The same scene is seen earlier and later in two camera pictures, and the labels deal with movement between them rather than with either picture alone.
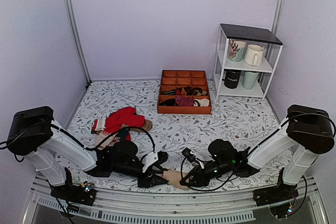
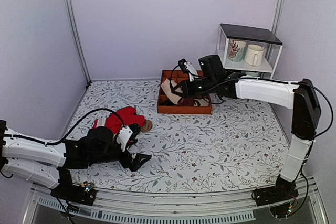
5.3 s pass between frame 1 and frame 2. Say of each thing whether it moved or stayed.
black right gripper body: moved
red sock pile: stayed
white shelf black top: stayed
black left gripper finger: moved
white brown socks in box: stayed
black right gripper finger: moved
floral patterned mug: stayed
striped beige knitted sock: moved
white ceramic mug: stayed
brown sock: stayed
